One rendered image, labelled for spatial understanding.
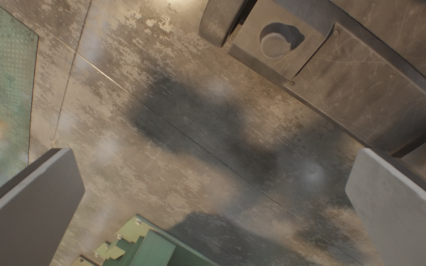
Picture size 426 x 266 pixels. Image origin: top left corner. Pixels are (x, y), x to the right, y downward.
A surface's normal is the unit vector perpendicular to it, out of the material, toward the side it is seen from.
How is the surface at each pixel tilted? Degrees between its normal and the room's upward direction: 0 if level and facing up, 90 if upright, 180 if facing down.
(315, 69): 0
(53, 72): 0
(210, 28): 30
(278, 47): 0
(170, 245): 90
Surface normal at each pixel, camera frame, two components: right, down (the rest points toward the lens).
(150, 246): 0.56, -0.54
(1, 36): -0.28, 0.59
